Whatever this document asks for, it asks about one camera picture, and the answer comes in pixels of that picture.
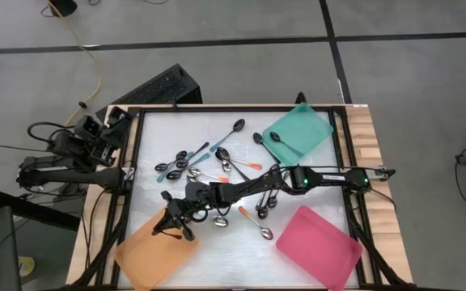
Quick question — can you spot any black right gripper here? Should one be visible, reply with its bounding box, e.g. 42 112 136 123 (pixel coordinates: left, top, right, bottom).
151 190 208 243

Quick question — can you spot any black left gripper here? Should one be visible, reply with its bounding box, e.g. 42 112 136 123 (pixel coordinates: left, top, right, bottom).
79 106 133 167

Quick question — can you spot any black spoon teal handle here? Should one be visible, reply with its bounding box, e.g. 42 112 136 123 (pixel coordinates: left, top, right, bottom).
156 150 189 183
154 150 195 172
269 131 305 158
167 152 211 181
210 118 246 153

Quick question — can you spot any orange plastic tray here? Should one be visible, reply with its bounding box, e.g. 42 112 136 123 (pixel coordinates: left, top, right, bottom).
113 206 201 291

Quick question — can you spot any black perforated computer case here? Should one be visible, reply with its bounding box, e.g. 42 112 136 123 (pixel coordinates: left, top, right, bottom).
95 63 204 124

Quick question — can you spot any white table mat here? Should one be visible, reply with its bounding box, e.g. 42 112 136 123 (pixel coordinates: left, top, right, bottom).
117 111 359 289

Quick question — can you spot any black floor beam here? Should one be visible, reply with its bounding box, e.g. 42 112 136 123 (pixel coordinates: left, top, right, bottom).
0 189 81 232

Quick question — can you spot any black round base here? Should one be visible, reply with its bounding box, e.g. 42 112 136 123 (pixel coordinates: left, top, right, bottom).
48 0 78 19

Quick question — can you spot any yellow disc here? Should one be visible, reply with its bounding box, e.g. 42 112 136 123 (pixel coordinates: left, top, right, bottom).
17 256 36 279

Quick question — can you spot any pink plastic tray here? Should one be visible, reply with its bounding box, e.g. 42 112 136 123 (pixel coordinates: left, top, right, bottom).
275 205 363 291

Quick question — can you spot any teal plastic tray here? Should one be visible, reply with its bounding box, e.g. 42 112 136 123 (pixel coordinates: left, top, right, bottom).
261 102 335 168

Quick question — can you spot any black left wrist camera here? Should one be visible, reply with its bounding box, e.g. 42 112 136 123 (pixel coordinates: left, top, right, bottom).
74 115 105 141

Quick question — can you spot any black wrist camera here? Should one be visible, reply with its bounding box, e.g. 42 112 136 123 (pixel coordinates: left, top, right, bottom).
74 115 105 141
184 181 210 203

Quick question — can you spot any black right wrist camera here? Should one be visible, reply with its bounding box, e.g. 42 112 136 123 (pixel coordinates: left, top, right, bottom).
184 181 210 203

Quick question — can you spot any yellow floor cable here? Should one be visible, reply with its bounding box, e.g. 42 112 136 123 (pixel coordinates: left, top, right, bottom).
48 1 103 126

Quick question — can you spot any black aluminium table frame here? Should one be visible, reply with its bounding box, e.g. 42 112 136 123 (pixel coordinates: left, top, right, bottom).
69 104 414 291

